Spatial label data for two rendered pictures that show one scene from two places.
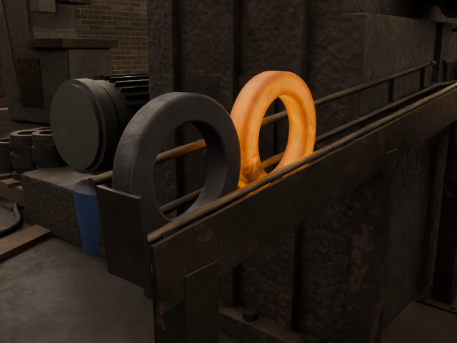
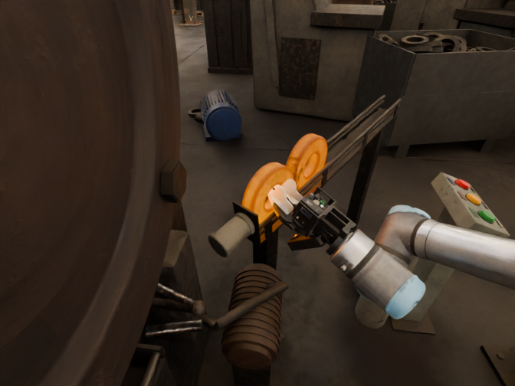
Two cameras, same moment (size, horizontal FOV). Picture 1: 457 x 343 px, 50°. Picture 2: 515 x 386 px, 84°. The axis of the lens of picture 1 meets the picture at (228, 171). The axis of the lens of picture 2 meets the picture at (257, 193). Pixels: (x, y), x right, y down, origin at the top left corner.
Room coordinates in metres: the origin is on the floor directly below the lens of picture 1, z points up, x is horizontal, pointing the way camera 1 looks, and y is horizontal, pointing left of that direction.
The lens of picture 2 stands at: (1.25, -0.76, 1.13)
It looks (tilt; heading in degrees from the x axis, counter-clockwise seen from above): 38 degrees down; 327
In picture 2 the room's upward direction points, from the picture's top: straight up
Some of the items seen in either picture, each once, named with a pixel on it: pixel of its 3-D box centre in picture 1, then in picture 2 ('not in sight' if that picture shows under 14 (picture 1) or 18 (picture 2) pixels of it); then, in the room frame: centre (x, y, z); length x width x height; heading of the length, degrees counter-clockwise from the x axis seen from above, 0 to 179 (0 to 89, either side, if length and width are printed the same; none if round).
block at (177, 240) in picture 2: not in sight; (165, 289); (1.59, -0.79, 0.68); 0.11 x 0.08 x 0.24; 50
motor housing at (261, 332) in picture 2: not in sight; (255, 349); (1.57, -0.96, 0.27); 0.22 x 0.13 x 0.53; 140
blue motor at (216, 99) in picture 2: not in sight; (220, 113); (3.39, -1.78, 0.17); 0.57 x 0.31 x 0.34; 160
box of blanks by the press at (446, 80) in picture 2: not in sight; (430, 88); (2.45, -3.21, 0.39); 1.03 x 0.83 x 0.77; 65
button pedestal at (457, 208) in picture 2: not in sight; (434, 263); (1.45, -1.65, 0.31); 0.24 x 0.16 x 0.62; 140
